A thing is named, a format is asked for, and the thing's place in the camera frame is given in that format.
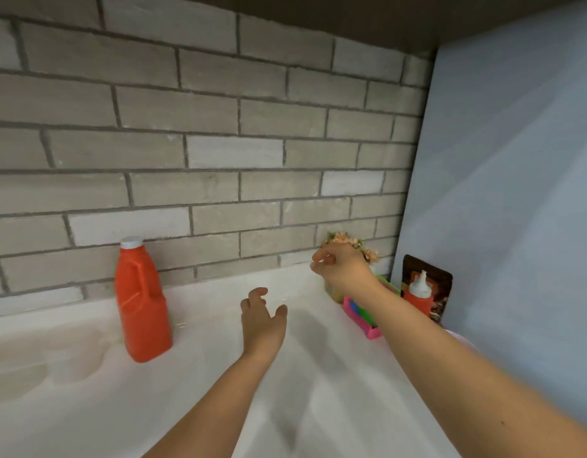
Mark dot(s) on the person's left hand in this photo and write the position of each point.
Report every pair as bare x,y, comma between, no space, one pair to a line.
262,329

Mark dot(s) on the person's right hand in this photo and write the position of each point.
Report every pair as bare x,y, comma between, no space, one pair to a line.
346,269

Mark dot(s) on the pink flowers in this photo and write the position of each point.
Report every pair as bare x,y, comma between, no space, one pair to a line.
343,239

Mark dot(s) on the green plastic basket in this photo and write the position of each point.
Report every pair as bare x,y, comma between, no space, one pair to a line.
386,283

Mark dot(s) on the pink plastic basket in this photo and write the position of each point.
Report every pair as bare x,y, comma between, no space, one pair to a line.
358,326

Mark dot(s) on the orange squeeze bottle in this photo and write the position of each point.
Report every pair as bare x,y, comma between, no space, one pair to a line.
420,295

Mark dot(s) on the brown coffee pouch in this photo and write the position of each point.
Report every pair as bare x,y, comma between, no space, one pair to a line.
441,286

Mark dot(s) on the orange jug with white cap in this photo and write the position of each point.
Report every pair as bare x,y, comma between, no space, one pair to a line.
143,310

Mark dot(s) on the clear plastic container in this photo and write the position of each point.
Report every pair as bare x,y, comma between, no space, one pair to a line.
14,381
79,355

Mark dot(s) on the person's left forearm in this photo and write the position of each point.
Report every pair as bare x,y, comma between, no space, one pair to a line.
212,410

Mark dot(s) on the person's right forearm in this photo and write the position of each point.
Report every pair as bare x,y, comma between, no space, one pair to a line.
479,376

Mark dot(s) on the white countertop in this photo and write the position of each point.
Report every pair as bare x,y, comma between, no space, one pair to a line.
107,410

